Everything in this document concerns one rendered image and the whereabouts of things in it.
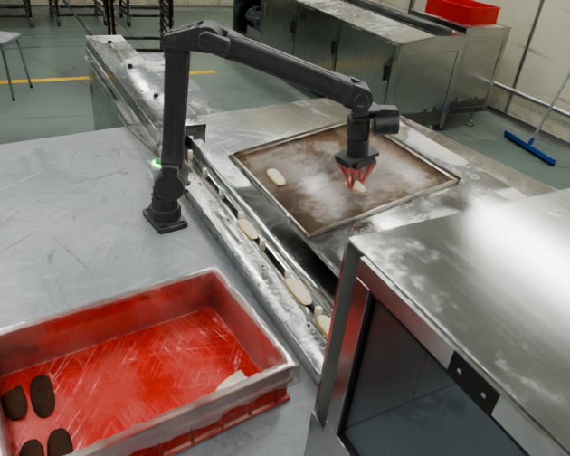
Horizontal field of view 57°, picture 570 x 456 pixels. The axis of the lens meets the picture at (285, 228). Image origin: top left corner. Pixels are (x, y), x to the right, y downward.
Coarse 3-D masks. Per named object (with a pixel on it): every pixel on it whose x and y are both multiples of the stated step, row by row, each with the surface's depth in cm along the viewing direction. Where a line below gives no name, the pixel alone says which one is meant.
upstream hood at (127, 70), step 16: (96, 48) 249; (112, 48) 251; (128, 48) 254; (112, 64) 230; (128, 64) 228; (144, 64) 234; (112, 80) 225; (128, 80) 214; (144, 80) 216; (160, 80) 218; (128, 96) 201; (144, 96) 200; (160, 96) 202; (144, 112) 186; (160, 112) 188; (192, 112) 191; (160, 128) 176; (192, 128) 182
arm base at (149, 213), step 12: (156, 204) 141; (168, 204) 141; (180, 204) 145; (144, 216) 147; (156, 216) 142; (168, 216) 142; (180, 216) 146; (156, 228) 141; (168, 228) 141; (180, 228) 143
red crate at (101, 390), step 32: (192, 320) 114; (96, 352) 103; (128, 352) 104; (160, 352) 105; (192, 352) 106; (224, 352) 107; (0, 384) 95; (64, 384) 96; (96, 384) 97; (128, 384) 98; (160, 384) 98; (192, 384) 99; (32, 416) 90; (64, 416) 91; (96, 416) 91; (128, 416) 92; (224, 416) 90; (160, 448) 83
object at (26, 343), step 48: (144, 288) 106; (192, 288) 112; (0, 336) 92; (48, 336) 97; (96, 336) 104; (240, 336) 107; (240, 384) 88; (288, 384) 93; (0, 432) 76; (144, 432) 79
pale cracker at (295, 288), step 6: (288, 282) 122; (294, 282) 122; (288, 288) 121; (294, 288) 121; (300, 288) 121; (294, 294) 119; (300, 294) 119; (306, 294) 119; (300, 300) 118; (306, 300) 118
